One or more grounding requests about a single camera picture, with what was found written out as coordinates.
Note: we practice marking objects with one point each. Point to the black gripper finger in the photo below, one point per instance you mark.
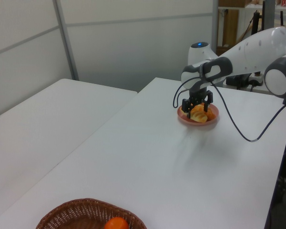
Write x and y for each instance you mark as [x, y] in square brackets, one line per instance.
[187, 107]
[209, 97]

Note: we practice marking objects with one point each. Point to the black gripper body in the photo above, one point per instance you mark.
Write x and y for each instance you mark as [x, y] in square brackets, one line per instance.
[197, 95]

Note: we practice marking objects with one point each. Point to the ridged toy bread roll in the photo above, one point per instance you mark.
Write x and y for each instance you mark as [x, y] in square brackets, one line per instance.
[199, 117]

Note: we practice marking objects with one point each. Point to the braided toy croissant bread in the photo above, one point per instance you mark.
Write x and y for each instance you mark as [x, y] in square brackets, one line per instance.
[211, 114]

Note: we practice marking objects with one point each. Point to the toy orange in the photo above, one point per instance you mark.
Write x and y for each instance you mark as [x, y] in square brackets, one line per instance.
[116, 223]

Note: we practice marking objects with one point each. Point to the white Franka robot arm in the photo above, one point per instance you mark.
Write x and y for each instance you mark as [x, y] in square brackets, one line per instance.
[252, 52]

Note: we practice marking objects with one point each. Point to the pink plate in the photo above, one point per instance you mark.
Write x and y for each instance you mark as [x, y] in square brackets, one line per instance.
[183, 119]

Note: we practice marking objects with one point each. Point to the brown woven basket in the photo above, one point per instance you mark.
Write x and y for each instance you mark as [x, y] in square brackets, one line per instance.
[69, 217]

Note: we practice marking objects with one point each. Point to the black power box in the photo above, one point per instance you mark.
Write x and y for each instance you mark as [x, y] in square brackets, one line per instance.
[236, 81]

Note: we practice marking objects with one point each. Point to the grey emergency stop button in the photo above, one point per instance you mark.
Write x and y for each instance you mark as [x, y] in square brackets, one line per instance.
[257, 80]

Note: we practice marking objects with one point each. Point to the white background desk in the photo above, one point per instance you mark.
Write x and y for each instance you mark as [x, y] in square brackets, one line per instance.
[259, 90]

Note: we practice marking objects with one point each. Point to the tall brown cardboard board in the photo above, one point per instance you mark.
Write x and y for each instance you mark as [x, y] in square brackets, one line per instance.
[230, 28]

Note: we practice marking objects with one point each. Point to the black monitor stand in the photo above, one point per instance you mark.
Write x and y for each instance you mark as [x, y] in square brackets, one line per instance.
[255, 22]

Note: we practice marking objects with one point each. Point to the cardboard box on shelf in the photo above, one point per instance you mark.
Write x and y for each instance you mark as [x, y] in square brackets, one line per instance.
[232, 3]

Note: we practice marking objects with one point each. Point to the dark computer monitor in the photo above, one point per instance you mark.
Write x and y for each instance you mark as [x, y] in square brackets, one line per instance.
[268, 14]

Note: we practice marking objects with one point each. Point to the grey partition post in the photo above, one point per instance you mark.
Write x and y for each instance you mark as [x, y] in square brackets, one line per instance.
[214, 26]

